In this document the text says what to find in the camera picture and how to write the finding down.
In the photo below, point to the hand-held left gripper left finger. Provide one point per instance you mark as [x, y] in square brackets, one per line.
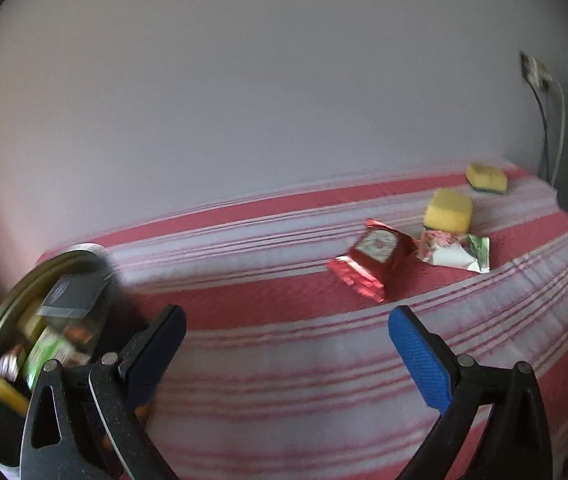
[156, 355]

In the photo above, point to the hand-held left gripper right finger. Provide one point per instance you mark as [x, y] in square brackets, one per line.
[419, 355]

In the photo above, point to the round metal bowl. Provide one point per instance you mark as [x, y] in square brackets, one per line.
[114, 305]

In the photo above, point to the black box with gold trim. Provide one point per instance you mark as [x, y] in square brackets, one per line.
[74, 292]

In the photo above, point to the green tissue pack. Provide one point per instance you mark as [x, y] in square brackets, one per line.
[49, 351]

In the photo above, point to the white and green snack packet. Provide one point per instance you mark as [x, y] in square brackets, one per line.
[454, 256]

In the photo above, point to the red foil snack packet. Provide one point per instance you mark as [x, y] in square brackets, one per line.
[379, 255]

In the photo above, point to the red striped tablecloth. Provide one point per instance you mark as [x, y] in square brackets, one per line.
[289, 360]

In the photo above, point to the wall socket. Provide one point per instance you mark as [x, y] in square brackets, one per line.
[534, 67]

